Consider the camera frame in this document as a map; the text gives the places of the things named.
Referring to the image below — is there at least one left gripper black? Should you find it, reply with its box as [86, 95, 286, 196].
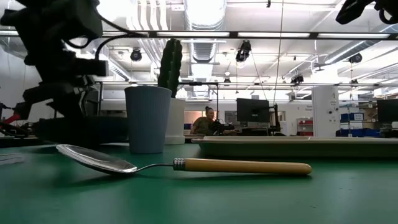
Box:
[23, 40, 110, 123]

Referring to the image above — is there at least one blue ribbed cup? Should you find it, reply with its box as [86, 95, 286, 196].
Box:
[124, 86, 173, 154]

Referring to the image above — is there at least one spoon with wooden handle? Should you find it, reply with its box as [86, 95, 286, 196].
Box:
[55, 144, 313, 177]

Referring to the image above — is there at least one beige plastic tray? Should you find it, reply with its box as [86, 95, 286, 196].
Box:
[191, 136, 398, 160]

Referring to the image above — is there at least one red machine part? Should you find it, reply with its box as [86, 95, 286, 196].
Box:
[0, 113, 21, 126]

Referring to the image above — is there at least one Acadia postcard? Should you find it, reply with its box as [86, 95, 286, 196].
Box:
[0, 152, 25, 166]

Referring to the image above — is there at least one green cactus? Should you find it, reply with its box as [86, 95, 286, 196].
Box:
[157, 38, 183, 99]

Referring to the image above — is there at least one white hexagonal plant pot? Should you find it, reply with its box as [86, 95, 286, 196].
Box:
[164, 97, 187, 146]

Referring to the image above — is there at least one white column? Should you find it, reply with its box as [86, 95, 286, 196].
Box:
[312, 86, 341, 138]

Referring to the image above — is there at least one black computer monitor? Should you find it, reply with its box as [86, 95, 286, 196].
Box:
[236, 98, 271, 123]
[376, 98, 398, 123]

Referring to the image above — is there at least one small blue storage bin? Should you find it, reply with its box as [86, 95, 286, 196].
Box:
[340, 112, 365, 123]

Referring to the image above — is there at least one long blue storage bin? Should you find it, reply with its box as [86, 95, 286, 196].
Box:
[335, 128, 382, 138]

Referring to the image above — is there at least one shelf with red bins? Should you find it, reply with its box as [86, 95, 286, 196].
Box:
[297, 117, 314, 137]

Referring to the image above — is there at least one person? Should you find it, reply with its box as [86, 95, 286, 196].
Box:
[190, 106, 239, 136]

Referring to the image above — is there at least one black monitor stand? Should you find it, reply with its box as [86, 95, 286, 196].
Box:
[269, 104, 282, 136]

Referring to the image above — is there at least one green table mat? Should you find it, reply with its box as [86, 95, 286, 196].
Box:
[0, 141, 398, 224]

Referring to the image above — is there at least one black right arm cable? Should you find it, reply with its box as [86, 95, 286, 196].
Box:
[374, 0, 398, 26]

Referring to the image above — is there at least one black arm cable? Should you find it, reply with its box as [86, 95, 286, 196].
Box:
[94, 14, 147, 60]
[374, 0, 398, 26]

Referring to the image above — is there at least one black workstation frame rail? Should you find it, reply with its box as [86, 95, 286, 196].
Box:
[95, 80, 398, 121]

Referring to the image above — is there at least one thin black hanging cable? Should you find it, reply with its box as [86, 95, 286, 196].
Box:
[272, 0, 285, 106]

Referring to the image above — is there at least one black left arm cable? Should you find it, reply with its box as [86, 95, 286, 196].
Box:
[94, 14, 147, 60]

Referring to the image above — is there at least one black overhead frame bar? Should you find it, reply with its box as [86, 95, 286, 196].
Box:
[0, 29, 398, 41]

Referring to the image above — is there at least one silver ventilation duct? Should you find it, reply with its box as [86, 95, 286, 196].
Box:
[183, 0, 228, 63]

